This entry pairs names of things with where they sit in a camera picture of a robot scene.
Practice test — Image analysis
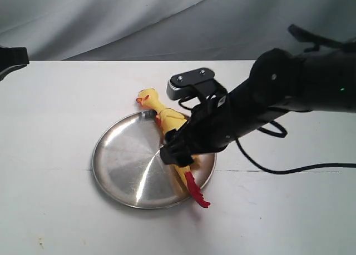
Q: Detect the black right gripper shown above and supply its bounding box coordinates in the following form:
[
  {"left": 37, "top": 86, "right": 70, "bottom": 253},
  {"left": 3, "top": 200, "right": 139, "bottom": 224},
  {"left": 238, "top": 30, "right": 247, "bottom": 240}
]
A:
[{"left": 160, "top": 91, "right": 239, "bottom": 166}]

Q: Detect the yellow rubber chicken toy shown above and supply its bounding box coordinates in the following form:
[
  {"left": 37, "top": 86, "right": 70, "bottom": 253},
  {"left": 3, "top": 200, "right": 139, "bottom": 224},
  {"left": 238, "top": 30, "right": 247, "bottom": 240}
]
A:
[{"left": 135, "top": 88, "right": 211, "bottom": 208}]

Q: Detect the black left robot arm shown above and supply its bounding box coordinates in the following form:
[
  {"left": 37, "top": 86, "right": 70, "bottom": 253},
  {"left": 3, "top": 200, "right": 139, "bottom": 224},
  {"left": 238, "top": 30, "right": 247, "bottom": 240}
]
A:
[{"left": 0, "top": 46, "right": 29, "bottom": 81}]

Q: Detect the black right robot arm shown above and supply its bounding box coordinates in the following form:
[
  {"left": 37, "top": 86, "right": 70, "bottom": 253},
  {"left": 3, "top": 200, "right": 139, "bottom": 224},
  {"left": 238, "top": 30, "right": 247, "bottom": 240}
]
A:
[{"left": 160, "top": 49, "right": 355, "bottom": 167}]

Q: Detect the round stainless steel plate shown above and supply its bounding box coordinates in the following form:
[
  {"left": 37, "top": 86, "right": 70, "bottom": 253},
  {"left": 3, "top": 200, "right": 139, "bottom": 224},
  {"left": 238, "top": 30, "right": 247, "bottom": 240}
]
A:
[{"left": 92, "top": 110, "right": 217, "bottom": 210}]

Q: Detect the grey backdrop cloth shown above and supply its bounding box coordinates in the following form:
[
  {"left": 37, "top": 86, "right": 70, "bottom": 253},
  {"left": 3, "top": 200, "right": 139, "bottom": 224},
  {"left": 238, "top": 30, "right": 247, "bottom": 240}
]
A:
[{"left": 1, "top": 0, "right": 355, "bottom": 61}]

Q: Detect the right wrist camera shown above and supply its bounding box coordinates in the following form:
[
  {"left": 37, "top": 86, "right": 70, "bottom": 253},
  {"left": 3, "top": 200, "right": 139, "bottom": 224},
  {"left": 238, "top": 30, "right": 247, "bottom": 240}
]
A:
[{"left": 166, "top": 68, "right": 226, "bottom": 103}]

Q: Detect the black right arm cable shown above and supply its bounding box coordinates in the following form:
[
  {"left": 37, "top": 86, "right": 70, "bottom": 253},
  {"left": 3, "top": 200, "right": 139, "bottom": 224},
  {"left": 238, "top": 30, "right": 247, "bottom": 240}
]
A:
[{"left": 176, "top": 98, "right": 356, "bottom": 174}]

